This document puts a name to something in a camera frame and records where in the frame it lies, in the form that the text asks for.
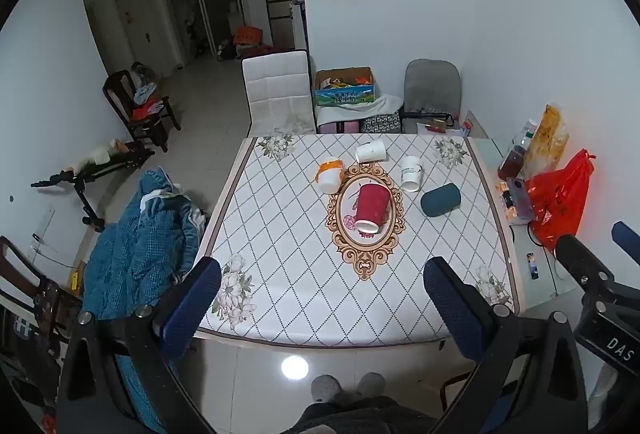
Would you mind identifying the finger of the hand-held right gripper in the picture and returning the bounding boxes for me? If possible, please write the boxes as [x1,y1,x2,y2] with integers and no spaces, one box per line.
[612,221,640,265]
[556,234,616,287]

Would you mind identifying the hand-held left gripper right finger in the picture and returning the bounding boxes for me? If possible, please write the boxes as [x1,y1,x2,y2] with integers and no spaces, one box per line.
[423,256,594,434]

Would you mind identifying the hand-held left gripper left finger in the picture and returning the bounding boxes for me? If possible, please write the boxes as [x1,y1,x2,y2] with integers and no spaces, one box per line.
[57,256,223,434]

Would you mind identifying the red cup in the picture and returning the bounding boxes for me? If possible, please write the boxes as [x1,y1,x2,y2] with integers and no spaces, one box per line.
[354,183,391,234]

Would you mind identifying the dark teal cup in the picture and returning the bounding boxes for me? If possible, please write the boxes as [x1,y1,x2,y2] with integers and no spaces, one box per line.
[420,183,460,217]

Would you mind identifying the white cup with green label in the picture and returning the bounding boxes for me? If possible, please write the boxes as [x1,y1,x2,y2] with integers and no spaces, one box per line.
[401,155,422,192]

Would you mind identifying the plain white paper cup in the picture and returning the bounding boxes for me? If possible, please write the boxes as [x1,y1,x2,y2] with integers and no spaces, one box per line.
[355,138,388,164]

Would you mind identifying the white and orange cup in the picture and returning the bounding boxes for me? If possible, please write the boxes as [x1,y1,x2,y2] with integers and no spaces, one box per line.
[316,156,345,194]

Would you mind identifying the glass side table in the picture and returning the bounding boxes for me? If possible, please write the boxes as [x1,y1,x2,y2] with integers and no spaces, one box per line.
[465,136,585,316]

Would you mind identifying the red plastic bag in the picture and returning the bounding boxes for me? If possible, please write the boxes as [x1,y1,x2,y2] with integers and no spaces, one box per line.
[525,149,597,253]

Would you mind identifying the phone on side table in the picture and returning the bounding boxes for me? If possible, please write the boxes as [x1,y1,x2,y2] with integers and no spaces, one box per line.
[504,178,537,223]

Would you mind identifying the blue quilted jacket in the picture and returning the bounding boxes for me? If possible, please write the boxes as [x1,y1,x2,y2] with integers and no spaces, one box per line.
[81,167,210,434]

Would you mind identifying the patterned white tablecloth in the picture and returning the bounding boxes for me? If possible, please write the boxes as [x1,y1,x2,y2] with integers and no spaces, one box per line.
[192,134,521,348]

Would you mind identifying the grey slipper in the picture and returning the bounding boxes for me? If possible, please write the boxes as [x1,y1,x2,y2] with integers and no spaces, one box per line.
[357,371,386,399]
[311,374,343,404]

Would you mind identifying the bottle with dark red liquid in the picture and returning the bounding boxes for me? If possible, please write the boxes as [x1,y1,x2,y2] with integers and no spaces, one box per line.
[497,119,540,181]

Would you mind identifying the yellow snack packet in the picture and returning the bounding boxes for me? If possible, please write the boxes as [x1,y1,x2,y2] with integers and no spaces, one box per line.
[522,104,570,180]

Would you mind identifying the person's dark trousers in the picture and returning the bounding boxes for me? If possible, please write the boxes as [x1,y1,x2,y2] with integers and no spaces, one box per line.
[290,395,438,434]

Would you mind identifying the black tripod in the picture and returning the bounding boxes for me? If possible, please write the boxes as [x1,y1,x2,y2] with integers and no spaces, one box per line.
[31,141,156,233]

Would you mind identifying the brown wooden chair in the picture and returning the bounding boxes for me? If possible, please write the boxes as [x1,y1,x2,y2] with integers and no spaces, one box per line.
[0,235,84,350]

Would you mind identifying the black patterned bag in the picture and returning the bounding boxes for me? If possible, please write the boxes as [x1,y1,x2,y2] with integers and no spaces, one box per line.
[361,111,402,135]

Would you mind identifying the clothes pile on chair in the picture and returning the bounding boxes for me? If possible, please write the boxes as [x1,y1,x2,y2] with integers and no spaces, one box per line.
[132,83,167,119]

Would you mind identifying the dark wooden chair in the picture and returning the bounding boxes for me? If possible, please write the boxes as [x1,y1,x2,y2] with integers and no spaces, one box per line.
[102,70,182,153]

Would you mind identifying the white cloth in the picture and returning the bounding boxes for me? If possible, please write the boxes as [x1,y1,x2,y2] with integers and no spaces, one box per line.
[317,94,404,126]

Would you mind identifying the grey fabric chair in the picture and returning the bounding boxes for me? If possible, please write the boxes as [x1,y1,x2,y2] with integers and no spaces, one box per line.
[402,59,463,135]

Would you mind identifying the white padded chair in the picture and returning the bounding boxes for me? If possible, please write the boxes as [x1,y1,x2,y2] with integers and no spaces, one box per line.
[242,50,317,136]

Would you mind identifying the open cardboard box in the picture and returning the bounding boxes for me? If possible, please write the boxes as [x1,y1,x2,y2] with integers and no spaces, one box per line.
[313,67,376,108]

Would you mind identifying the orange box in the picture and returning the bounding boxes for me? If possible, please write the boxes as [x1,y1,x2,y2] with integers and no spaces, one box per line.
[235,26,264,46]

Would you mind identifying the glass sliding door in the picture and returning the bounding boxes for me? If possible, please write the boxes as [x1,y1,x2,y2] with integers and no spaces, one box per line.
[159,0,247,71]

